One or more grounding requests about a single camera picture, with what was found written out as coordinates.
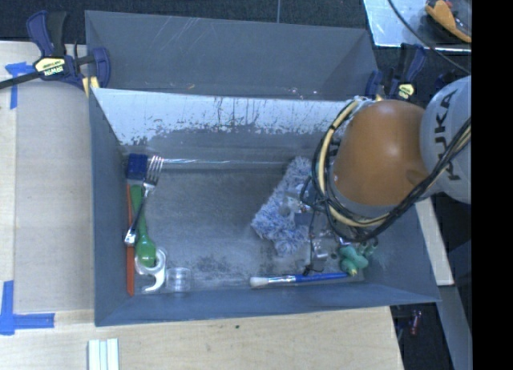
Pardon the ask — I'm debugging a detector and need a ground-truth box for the green plastic spoon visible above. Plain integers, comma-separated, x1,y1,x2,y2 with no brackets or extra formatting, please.
129,184,158,269

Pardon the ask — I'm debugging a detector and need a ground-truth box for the grey metal bin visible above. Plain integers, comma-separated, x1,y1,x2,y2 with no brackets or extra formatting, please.
84,10,442,328

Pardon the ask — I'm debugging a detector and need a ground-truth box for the orange stick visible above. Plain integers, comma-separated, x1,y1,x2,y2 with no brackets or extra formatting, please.
126,183,136,297

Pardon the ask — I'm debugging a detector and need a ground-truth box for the silver metal fork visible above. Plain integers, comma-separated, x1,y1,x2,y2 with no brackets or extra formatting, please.
123,155,165,247

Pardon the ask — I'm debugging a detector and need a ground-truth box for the blue and white fluffy cloth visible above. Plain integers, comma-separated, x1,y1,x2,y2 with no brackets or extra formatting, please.
250,155,318,258

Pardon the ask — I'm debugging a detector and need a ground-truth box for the clear plastic cup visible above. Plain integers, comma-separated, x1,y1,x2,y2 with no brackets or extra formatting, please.
164,267,192,294

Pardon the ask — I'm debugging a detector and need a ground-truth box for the white plastic hook ring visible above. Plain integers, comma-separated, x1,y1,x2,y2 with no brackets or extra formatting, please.
133,247,168,294

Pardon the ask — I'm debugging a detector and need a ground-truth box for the blue handled paintbrush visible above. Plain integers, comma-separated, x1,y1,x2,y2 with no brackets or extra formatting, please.
248,271,349,289

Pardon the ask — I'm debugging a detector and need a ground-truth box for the blue square block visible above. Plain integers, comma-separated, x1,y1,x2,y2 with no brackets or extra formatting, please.
126,153,149,181

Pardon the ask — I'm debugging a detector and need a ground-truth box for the green lumpy toy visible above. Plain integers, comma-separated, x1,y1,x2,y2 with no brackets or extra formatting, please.
337,244,370,278

